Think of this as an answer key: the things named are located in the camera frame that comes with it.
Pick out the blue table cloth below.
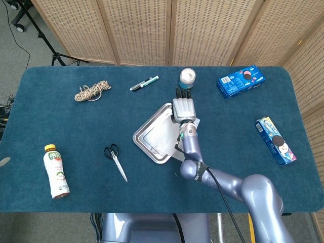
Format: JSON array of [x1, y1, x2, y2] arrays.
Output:
[[0, 66, 321, 214]]

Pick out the white lidded jar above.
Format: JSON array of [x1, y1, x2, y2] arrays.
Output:
[[179, 68, 197, 90]]

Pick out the blue long cookie box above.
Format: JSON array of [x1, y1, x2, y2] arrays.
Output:
[[255, 116, 298, 167]]

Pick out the white marker pen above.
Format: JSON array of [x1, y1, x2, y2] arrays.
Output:
[[130, 77, 153, 92]]

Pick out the black tripod stand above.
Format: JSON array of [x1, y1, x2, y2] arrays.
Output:
[[15, 0, 90, 67]]

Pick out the black handled scissors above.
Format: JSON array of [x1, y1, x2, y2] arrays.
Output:
[[103, 143, 129, 183]]

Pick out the black cable bundle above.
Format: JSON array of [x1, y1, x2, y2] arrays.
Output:
[[0, 94, 15, 142]]

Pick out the white green marker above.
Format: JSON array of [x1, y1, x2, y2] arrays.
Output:
[[140, 75, 160, 88]]

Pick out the silver metal tray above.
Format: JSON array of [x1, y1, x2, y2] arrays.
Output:
[[132, 102, 179, 165]]

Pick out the beige rope bundle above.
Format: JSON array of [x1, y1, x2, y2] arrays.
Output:
[[74, 80, 112, 102]]

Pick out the metal table leg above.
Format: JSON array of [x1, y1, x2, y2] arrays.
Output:
[[217, 213, 225, 243]]

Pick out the blue wide cookie box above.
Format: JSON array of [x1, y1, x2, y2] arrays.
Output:
[[216, 64, 267, 100]]

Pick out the black floor cable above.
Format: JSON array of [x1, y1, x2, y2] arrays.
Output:
[[4, 0, 31, 71]]

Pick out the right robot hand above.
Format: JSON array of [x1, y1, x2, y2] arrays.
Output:
[[172, 88, 197, 124]]

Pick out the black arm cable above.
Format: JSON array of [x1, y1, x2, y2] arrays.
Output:
[[174, 133, 247, 243]]

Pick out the grey robot torso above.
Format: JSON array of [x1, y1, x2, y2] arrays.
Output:
[[100, 213, 211, 243]]

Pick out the white bottle yellow cap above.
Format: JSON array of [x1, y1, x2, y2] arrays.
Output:
[[43, 144, 70, 200]]

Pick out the wicker folding screen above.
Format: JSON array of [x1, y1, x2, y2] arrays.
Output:
[[30, 0, 324, 228]]

